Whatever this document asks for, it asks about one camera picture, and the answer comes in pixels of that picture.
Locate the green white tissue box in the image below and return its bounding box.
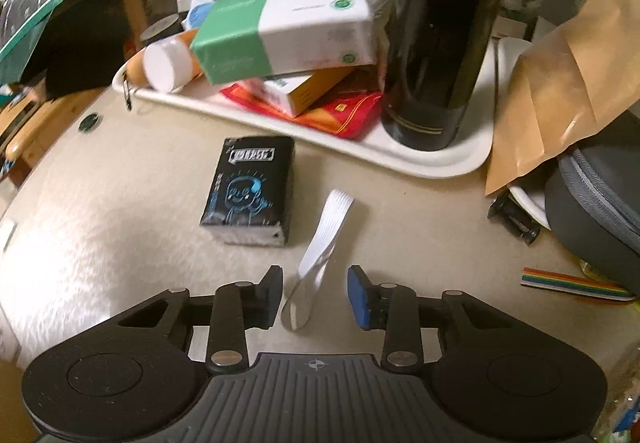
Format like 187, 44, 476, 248
190, 0, 379, 85

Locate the white elastic strap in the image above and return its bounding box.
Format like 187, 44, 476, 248
280, 190, 357, 330

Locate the black tissue pack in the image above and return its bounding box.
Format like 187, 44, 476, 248
199, 136, 296, 246

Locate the black thermos bottle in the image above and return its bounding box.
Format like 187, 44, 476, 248
381, 0, 516, 151

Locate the rainbow ribbon cable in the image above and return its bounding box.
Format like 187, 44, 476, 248
520, 267, 638, 306

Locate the white plate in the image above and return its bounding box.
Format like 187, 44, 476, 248
507, 183, 551, 230

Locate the orange white box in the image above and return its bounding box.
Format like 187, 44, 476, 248
245, 66, 358, 118

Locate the white plastic tray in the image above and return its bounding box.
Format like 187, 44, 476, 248
112, 37, 531, 180

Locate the small black round jar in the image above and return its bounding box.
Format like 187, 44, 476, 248
140, 14, 182, 46

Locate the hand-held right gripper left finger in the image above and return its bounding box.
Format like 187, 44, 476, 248
117, 265, 285, 371

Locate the dark cloth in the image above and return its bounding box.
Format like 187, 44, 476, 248
20, 0, 126, 99

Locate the grey zip case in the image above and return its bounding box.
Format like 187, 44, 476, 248
544, 116, 640, 294

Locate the white capped cup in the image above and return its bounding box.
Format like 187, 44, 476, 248
143, 30, 206, 93

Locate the white blue bottle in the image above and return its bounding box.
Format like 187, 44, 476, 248
177, 0, 223, 31

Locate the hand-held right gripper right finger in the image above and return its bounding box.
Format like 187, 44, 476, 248
347, 265, 521, 371

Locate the brown paper bag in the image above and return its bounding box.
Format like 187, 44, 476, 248
485, 0, 640, 196

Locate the red packet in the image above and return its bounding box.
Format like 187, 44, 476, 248
221, 83, 385, 140

